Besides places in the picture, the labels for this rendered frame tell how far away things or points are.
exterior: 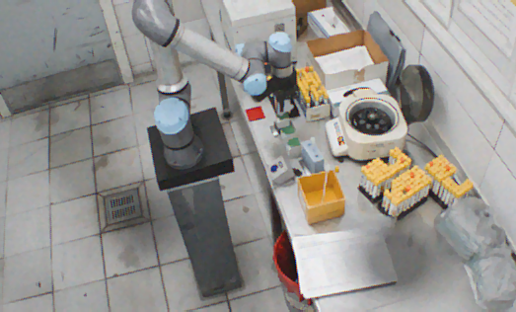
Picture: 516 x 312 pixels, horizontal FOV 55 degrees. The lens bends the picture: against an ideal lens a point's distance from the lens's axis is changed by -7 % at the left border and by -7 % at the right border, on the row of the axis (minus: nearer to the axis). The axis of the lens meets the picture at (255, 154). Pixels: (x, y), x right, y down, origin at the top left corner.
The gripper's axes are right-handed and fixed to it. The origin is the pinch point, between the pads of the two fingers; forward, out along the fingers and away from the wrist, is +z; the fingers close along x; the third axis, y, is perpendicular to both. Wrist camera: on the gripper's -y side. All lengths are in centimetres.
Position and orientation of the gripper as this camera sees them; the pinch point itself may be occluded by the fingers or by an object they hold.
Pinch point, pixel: (278, 114)
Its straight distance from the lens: 202.1
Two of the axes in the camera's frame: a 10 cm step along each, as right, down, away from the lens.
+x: -3.1, -7.0, 6.5
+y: 9.5, -2.8, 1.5
